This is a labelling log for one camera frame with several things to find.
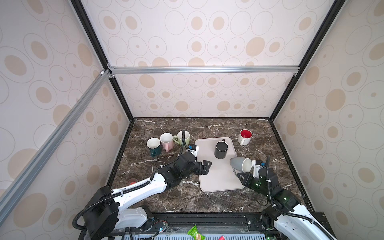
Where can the green snack packet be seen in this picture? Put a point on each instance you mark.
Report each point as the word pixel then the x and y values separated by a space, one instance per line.
pixel 195 234

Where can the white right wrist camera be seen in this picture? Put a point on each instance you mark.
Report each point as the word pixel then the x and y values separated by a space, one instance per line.
pixel 257 165

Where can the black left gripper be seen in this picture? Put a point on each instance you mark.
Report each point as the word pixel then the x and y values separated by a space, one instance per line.
pixel 205 170

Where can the black corner frame post left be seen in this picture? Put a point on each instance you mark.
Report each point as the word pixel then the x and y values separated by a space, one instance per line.
pixel 94 40

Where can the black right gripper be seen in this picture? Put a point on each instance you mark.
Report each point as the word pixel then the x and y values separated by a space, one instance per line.
pixel 246 181

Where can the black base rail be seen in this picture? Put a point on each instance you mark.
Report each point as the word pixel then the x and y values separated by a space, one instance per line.
pixel 248 221

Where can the dark green faceted mug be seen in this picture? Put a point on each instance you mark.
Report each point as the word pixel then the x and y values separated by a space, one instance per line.
pixel 155 147

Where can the grey mug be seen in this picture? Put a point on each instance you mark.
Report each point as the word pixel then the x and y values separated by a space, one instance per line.
pixel 241 164

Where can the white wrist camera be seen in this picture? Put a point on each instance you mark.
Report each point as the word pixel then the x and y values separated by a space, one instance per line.
pixel 257 165
pixel 193 149

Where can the white mug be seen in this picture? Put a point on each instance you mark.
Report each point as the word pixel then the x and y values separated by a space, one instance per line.
pixel 244 137

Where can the aluminium rail back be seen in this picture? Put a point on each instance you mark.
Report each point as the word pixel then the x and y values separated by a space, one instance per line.
pixel 202 70

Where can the black mug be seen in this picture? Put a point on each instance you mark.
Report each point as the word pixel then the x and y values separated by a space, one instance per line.
pixel 221 149

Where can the beige plastic tray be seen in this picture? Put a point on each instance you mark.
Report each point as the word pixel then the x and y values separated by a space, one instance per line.
pixel 221 176

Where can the black corner frame post right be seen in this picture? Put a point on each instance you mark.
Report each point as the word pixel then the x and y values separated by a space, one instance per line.
pixel 320 35

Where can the aluminium rail left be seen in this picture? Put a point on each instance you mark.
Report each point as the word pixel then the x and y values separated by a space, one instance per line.
pixel 21 184

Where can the aluminium rail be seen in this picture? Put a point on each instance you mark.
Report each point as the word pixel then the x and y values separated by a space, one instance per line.
pixel 202 70
pixel 21 184

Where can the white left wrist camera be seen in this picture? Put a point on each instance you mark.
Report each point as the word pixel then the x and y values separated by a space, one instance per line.
pixel 193 149

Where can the pink faceted mug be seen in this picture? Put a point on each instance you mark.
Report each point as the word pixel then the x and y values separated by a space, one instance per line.
pixel 167 141

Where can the black corner frame post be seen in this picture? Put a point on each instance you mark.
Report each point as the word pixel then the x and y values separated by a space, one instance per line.
pixel 320 35
pixel 94 40

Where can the clear cup with red object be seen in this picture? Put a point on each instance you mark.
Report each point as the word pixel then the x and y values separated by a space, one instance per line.
pixel 132 181

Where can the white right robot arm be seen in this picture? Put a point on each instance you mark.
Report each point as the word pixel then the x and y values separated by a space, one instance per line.
pixel 285 213

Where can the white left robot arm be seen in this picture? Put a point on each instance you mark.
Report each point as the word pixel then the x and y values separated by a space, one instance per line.
pixel 110 210

